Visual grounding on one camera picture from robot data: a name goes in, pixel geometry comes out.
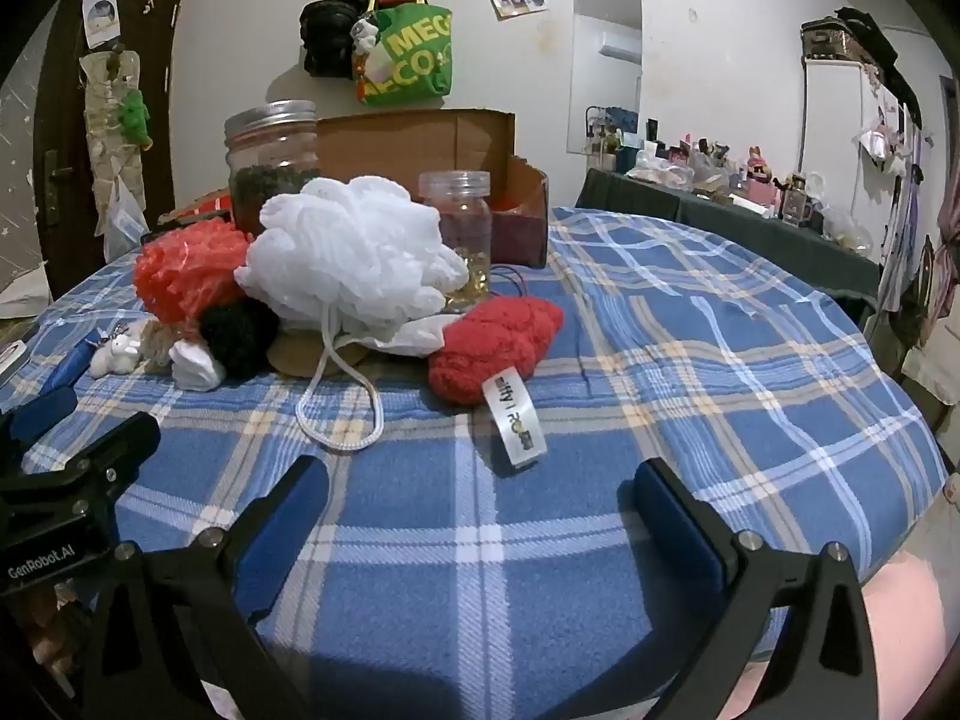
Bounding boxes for row of small desk items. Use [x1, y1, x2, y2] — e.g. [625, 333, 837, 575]
[585, 105, 878, 256]

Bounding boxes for white paper sheet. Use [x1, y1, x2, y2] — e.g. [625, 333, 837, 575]
[0, 270, 53, 320]

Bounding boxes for black cloth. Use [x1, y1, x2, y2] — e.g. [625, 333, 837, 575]
[834, 6, 923, 128]

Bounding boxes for white plush piece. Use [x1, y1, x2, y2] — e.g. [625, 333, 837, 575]
[169, 337, 227, 392]

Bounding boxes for white bunny plush keychain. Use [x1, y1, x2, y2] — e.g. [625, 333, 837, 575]
[90, 322, 147, 378]

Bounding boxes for dark storage case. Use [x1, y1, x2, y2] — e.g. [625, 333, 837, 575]
[800, 17, 863, 65]

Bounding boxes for desk with dark cloth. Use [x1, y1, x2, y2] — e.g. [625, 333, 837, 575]
[574, 166, 886, 331]

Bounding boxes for cardboard box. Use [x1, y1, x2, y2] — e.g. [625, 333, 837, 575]
[157, 109, 550, 271]

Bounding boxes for white mesh bath loofah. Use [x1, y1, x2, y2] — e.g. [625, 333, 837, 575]
[234, 175, 472, 452]

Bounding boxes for blue plaid blanket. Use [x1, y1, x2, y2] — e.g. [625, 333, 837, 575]
[0, 206, 950, 720]

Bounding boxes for clear plastic bag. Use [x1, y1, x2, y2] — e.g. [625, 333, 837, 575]
[101, 176, 149, 263]

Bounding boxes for green tote bag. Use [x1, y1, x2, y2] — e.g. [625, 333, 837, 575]
[352, 0, 455, 106]

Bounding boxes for green plush toy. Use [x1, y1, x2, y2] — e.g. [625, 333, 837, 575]
[116, 88, 153, 147]

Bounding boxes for large glass jar of herbs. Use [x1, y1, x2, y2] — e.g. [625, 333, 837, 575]
[223, 100, 323, 237]

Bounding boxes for black pompom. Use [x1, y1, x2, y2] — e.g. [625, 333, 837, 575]
[199, 298, 281, 382]

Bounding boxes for white refrigerator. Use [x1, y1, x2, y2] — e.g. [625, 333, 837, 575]
[799, 60, 912, 271]

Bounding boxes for red mesh bath loofah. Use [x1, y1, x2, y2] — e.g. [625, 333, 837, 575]
[133, 219, 256, 323]

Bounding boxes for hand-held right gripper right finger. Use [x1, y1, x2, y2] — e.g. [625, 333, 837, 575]
[632, 456, 882, 720]

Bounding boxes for hanging clothes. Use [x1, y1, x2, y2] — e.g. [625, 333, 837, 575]
[851, 75, 960, 331]

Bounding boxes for brown round mat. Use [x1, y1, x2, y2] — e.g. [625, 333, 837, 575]
[266, 330, 368, 377]

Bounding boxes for wall mirror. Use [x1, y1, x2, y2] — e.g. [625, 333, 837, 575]
[566, 0, 644, 157]

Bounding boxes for white paper picture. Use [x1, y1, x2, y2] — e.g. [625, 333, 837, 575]
[81, 0, 121, 47]

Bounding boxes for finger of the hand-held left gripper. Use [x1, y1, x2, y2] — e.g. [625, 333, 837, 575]
[0, 412, 162, 515]
[0, 386, 80, 458]

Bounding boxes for red knitted pouch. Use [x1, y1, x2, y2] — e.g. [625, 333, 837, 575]
[427, 296, 565, 477]

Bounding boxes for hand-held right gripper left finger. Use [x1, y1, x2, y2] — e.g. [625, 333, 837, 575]
[79, 454, 332, 720]

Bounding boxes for blue plastic object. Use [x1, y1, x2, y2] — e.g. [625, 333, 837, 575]
[37, 330, 106, 395]

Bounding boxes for black bag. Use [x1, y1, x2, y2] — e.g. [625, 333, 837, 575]
[298, 0, 372, 80]

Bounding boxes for clear hanging organizer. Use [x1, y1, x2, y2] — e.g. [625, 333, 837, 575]
[79, 45, 155, 188]

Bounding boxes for dark wooden door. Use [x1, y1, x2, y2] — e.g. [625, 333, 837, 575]
[30, 0, 187, 301]

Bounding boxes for small jar of yellow capsules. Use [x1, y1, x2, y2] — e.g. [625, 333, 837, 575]
[418, 171, 494, 308]

